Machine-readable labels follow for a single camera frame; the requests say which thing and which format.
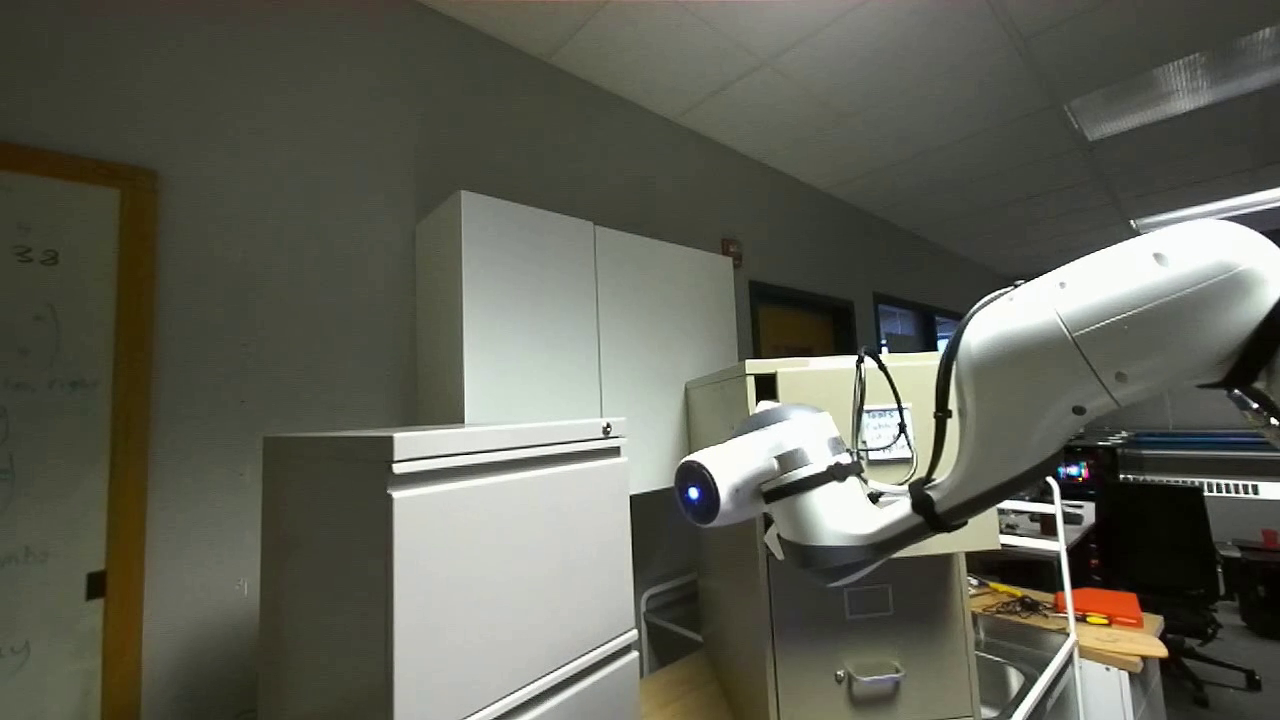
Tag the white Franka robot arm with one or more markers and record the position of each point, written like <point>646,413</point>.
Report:
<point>1105,334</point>

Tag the tall white storage cabinet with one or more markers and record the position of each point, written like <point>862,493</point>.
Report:
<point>535,307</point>

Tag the white paper drawer label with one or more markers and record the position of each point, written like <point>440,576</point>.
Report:
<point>880,426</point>

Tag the grey lateral file cabinet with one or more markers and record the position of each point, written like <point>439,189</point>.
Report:
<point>505,572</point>

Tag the beige filing cabinet body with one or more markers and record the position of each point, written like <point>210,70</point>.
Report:
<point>801,642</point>

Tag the black equipment with red top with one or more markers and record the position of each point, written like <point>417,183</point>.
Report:
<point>1254,585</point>

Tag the dark interior window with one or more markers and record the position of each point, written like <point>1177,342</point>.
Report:
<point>913,325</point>

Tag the orange tool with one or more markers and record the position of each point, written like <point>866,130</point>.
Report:
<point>1101,605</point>

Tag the black office chair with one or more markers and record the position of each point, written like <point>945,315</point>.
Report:
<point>1163,540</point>

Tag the wooden workbench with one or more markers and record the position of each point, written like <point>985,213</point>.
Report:
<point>1123,642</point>

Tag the black equipment with white label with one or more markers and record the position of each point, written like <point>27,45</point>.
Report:
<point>1201,465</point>

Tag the narrow fluorescent ceiling light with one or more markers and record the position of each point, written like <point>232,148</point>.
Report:
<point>1206,207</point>

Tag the wood framed whiteboard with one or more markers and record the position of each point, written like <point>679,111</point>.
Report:
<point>53,403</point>

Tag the black whiteboard clip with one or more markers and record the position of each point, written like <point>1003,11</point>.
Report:
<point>92,585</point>

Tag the wide fluorescent ceiling light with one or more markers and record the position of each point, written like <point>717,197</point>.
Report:
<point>1173,81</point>

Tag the dark door frame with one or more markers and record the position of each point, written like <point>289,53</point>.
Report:
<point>801,325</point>

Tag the white metal tube frame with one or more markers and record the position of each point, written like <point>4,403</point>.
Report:
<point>665,603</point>

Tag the white metal rail post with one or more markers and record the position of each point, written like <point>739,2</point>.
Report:
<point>1063,562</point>

